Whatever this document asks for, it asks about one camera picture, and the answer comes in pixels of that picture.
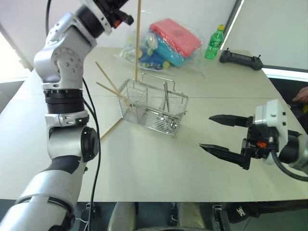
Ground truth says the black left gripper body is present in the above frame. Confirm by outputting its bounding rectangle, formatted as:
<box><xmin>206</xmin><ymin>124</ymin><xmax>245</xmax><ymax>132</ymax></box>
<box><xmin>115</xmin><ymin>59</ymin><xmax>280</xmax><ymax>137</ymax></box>
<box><xmin>97</xmin><ymin>0</ymin><xmax>134</xmax><ymax>27</ymax></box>

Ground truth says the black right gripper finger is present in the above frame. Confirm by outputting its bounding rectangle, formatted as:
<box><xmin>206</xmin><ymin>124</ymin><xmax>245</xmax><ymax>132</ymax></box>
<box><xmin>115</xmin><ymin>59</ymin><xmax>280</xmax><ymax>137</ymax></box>
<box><xmin>199</xmin><ymin>143</ymin><xmax>244</xmax><ymax>167</ymax></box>
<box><xmin>208</xmin><ymin>114</ymin><xmax>251</xmax><ymax>128</ymax></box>

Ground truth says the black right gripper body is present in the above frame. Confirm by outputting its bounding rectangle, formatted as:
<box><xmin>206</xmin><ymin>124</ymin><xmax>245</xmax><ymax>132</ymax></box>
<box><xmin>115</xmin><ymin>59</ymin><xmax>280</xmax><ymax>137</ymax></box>
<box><xmin>240</xmin><ymin>116</ymin><xmax>277</xmax><ymax>171</ymax></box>

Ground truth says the wooden chopstick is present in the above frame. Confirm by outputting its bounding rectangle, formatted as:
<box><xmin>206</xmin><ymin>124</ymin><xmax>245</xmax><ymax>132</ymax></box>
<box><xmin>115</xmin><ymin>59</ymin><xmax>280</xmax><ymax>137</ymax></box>
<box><xmin>134</xmin><ymin>0</ymin><xmax>142</xmax><ymax>83</ymax></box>
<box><xmin>95</xmin><ymin>61</ymin><xmax>132</xmax><ymax>110</ymax></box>
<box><xmin>96</xmin><ymin>81</ymin><xmax>129</xmax><ymax>102</ymax></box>
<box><xmin>99</xmin><ymin>118</ymin><xmax>125</xmax><ymax>141</ymax></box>

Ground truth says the metal spoon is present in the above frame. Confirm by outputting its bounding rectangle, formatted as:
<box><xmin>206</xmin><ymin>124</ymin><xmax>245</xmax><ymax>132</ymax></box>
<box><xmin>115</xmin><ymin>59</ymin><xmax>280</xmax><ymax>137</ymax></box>
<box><xmin>157</xmin><ymin>81</ymin><xmax>180</xmax><ymax>128</ymax></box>

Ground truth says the person bare hand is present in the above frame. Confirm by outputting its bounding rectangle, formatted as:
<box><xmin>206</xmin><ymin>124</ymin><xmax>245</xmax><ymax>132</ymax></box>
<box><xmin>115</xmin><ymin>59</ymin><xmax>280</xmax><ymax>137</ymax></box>
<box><xmin>293</xmin><ymin>86</ymin><xmax>308</xmax><ymax>103</ymax></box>

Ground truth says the black remote controller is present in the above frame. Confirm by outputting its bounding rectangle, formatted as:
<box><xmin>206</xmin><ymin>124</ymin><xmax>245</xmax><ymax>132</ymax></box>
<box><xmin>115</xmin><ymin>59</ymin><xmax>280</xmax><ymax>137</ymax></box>
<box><xmin>219</xmin><ymin>48</ymin><xmax>264</xmax><ymax>71</ymax></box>

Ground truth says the black table clamp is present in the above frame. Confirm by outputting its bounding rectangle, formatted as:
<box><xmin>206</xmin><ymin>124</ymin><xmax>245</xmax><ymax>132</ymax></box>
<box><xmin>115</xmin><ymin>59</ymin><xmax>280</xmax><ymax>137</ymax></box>
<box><xmin>81</xmin><ymin>203</ymin><xmax>97</xmax><ymax>221</ymax></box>
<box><xmin>211</xmin><ymin>203</ymin><xmax>226</xmax><ymax>231</ymax></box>

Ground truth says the black bag with white logo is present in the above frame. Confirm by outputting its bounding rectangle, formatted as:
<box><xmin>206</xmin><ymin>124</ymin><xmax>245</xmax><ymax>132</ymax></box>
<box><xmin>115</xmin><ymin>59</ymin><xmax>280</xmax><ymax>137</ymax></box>
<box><xmin>224</xmin><ymin>201</ymin><xmax>308</xmax><ymax>225</ymax></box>

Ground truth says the pink sponge pack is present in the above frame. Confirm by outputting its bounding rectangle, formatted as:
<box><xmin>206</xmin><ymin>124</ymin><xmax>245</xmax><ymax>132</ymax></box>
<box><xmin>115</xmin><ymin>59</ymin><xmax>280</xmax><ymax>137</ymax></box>
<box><xmin>150</xmin><ymin>18</ymin><xmax>203</xmax><ymax>58</ymax></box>

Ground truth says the clear plastic bag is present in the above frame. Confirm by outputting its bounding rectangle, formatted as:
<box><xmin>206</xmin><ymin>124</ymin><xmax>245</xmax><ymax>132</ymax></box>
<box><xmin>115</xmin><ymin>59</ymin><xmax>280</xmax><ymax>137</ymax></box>
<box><xmin>114</xmin><ymin>9</ymin><xmax>208</xmax><ymax>78</ymax></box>

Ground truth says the turquoise sponge pack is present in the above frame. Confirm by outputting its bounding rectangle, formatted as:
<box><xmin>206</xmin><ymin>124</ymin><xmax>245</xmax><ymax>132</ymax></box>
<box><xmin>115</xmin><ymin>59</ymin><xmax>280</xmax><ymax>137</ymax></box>
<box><xmin>149</xmin><ymin>30</ymin><xmax>191</xmax><ymax>68</ymax></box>

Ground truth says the grey rounded shape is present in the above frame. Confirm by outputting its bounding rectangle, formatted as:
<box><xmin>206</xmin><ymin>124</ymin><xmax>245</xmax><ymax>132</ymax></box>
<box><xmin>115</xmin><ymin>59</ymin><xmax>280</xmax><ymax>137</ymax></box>
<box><xmin>107</xmin><ymin>202</ymin><xmax>137</xmax><ymax>231</ymax></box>
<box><xmin>179</xmin><ymin>202</ymin><xmax>207</xmax><ymax>231</ymax></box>

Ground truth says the green plastic bottle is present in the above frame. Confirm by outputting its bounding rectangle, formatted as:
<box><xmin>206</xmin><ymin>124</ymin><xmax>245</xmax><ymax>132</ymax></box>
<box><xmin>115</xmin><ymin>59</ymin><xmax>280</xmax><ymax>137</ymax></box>
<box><xmin>204</xmin><ymin>24</ymin><xmax>226</xmax><ymax>60</ymax></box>

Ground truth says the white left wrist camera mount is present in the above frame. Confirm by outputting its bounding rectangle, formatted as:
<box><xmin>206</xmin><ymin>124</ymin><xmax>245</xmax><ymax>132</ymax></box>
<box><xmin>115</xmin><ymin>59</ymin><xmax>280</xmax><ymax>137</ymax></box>
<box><xmin>94</xmin><ymin>4</ymin><xmax>113</xmax><ymax>35</ymax></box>

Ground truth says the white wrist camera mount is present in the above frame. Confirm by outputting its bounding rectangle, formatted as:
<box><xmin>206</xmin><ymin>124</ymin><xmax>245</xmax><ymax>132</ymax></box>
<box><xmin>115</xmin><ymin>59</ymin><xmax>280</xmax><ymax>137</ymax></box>
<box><xmin>94</xmin><ymin>4</ymin><xmax>113</xmax><ymax>35</ymax></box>
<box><xmin>254</xmin><ymin>99</ymin><xmax>290</xmax><ymax>166</ymax></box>

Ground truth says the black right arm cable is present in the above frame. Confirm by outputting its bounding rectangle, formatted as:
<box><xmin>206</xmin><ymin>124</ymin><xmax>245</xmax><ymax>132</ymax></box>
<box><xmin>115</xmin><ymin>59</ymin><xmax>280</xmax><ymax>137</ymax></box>
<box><xmin>270</xmin><ymin>148</ymin><xmax>308</xmax><ymax>182</ymax></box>

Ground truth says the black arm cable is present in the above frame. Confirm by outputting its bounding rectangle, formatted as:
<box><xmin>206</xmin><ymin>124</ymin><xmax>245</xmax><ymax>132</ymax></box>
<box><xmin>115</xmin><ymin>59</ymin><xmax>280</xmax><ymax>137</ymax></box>
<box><xmin>45</xmin><ymin>0</ymin><xmax>102</xmax><ymax>231</ymax></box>
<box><xmin>270</xmin><ymin>148</ymin><xmax>308</xmax><ymax>182</ymax></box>

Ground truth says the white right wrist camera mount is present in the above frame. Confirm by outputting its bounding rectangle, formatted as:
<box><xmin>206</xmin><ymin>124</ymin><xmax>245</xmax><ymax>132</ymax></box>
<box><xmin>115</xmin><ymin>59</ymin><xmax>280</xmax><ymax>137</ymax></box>
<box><xmin>254</xmin><ymin>99</ymin><xmax>290</xmax><ymax>166</ymax></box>

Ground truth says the metal wire basket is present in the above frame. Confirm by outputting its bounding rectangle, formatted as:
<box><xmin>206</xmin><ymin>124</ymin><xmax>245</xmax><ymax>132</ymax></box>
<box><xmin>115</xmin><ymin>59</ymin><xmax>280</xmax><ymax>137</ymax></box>
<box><xmin>117</xmin><ymin>72</ymin><xmax>189</xmax><ymax>140</ymax></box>

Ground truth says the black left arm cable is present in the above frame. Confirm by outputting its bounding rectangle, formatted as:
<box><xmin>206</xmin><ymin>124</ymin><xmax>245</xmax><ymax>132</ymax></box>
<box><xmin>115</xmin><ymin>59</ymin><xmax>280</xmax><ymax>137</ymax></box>
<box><xmin>45</xmin><ymin>0</ymin><xmax>102</xmax><ymax>231</ymax></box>

